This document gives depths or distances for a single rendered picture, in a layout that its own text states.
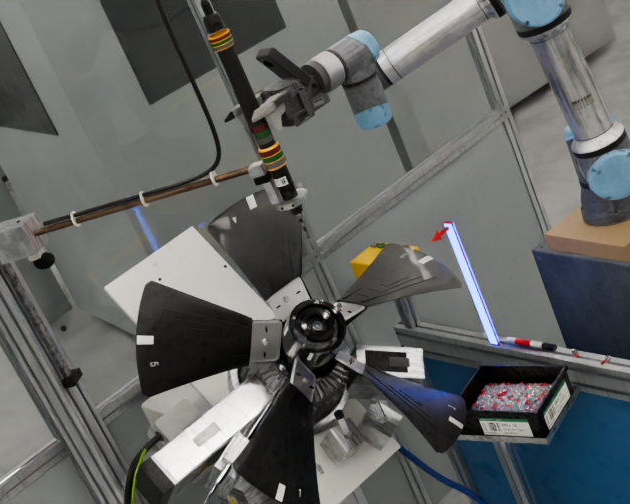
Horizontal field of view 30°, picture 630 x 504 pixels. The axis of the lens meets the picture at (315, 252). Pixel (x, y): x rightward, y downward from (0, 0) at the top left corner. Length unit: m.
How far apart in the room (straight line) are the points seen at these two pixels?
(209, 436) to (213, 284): 0.42
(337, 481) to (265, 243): 0.53
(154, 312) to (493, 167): 1.68
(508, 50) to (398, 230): 3.20
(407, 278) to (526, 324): 1.45
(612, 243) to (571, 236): 0.12
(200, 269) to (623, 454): 1.03
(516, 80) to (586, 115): 4.13
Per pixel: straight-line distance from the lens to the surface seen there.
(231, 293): 2.69
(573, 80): 2.49
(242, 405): 2.45
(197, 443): 2.41
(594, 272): 2.73
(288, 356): 2.44
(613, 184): 2.56
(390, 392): 2.38
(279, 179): 2.34
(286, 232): 2.49
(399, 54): 2.57
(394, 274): 2.55
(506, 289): 3.85
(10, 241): 2.61
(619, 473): 2.84
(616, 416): 2.70
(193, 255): 2.72
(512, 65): 6.62
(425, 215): 3.57
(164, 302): 2.35
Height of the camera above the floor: 2.24
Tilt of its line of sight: 22 degrees down
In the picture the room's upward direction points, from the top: 24 degrees counter-clockwise
